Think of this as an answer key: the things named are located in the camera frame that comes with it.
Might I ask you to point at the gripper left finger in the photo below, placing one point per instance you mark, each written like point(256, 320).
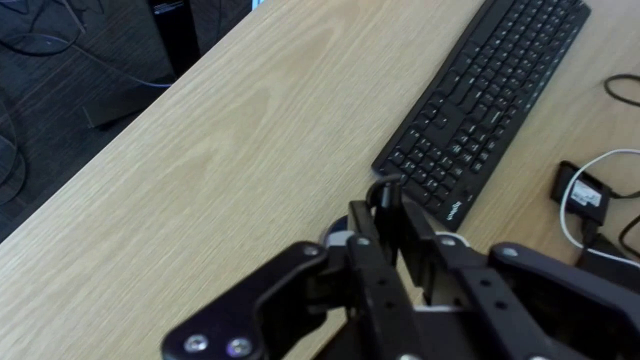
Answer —
point(280, 285)

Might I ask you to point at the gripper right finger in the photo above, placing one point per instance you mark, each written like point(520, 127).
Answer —
point(550, 290)

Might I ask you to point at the black marker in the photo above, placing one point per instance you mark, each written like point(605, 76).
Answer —
point(386, 210)

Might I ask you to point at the black power adapter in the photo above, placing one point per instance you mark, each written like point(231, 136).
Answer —
point(582, 192)

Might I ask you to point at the black keyboard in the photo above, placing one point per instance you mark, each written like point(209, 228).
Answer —
point(480, 105)

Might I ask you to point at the black computer tower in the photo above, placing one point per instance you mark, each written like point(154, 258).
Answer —
point(175, 35)

